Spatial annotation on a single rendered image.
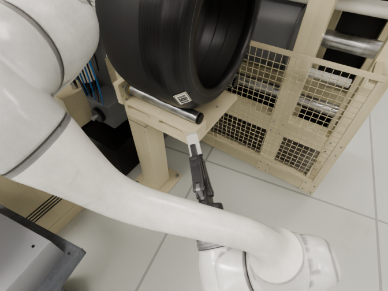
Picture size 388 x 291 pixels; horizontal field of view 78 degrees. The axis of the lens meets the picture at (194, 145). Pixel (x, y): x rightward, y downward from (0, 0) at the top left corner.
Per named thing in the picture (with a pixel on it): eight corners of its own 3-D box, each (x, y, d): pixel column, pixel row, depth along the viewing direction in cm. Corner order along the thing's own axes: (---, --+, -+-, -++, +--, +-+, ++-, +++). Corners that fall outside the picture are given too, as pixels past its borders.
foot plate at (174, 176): (131, 184, 174) (130, 182, 172) (155, 160, 188) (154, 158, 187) (160, 202, 164) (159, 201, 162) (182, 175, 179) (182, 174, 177)
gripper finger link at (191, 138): (191, 159, 65) (190, 158, 64) (186, 135, 67) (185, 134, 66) (201, 156, 64) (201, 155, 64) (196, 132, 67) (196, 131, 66)
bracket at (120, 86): (118, 103, 101) (112, 82, 93) (175, 62, 123) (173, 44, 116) (123, 105, 99) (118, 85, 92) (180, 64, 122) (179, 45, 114)
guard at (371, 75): (186, 125, 171) (183, 23, 120) (188, 124, 173) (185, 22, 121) (314, 185, 138) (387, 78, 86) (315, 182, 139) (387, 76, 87)
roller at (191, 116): (134, 81, 100) (134, 92, 102) (126, 84, 97) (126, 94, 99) (205, 111, 87) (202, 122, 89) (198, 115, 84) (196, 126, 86)
